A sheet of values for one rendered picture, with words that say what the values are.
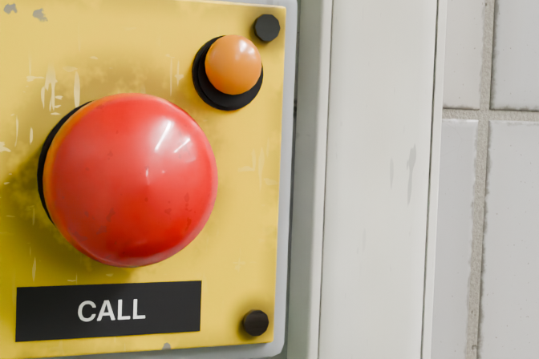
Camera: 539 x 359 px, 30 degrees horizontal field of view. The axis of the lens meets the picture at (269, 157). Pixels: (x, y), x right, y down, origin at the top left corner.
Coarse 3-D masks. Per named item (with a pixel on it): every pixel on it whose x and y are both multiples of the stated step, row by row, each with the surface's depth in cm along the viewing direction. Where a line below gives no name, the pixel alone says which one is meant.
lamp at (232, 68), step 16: (224, 48) 25; (240, 48) 25; (256, 48) 25; (208, 64) 25; (224, 64) 24; (240, 64) 25; (256, 64) 25; (224, 80) 25; (240, 80) 25; (256, 80) 25
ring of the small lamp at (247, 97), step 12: (204, 48) 25; (204, 60) 25; (192, 72) 25; (204, 72) 25; (204, 84) 25; (204, 96) 25; (216, 96) 25; (228, 96) 25; (240, 96) 25; (252, 96) 25; (216, 108) 25; (228, 108) 25
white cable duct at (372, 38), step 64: (320, 0) 32; (384, 0) 33; (320, 64) 33; (384, 64) 33; (320, 128) 33; (384, 128) 34; (320, 192) 33; (384, 192) 34; (320, 256) 33; (384, 256) 34; (320, 320) 33; (384, 320) 34
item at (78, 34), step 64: (0, 0) 23; (64, 0) 24; (128, 0) 24; (192, 0) 25; (256, 0) 26; (0, 64) 23; (64, 64) 24; (128, 64) 24; (0, 128) 23; (256, 128) 26; (0, 192) 23; (256, 192) 26; (0, 256) 23; (64, 256) 24; (192, 256) 25; (256, 256) 26; (0, 320) 23; (64, 320) 24; (128, 320) 25; (192, 320) 25; (256, 320) 26
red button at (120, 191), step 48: (144, 96) 23; (96, 144) 22; (144, 144) 22; (192, 144) 22; (48, 192) 22; (96, 192) 22; (144, 192) 22; (192, 192) 22; (96, 240) 22; (144, 240) 22
